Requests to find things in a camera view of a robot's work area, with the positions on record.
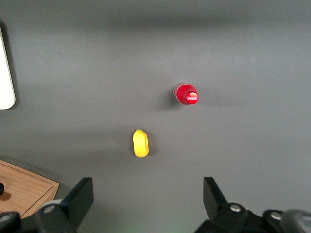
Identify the light wooden drawer cabinet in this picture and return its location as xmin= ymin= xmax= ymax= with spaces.
xmin=0 ymin=159 xmax=60 ymax=219

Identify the white rectangular plastic tray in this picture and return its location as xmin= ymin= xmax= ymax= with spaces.
xmin=0 ymin=24 xmax=17 ymax=111

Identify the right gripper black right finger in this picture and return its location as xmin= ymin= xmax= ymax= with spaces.
xmin=193 ymin=176 xmax=251 ymax=233

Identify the yellow lemon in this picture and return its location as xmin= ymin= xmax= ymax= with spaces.
xmin=132 ymin=128 xmax=150 ymax=158

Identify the wooden drawer front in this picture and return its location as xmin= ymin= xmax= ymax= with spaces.
xmin=0 ymin=162 xmax=53 ymax=217

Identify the red cola bottle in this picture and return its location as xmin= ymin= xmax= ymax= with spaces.
xmin=173 ymin=83 xmax=199 ymax=106

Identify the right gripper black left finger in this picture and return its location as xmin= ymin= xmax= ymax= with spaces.
xmin=35 ymin=177 xmax=95 ymax=233

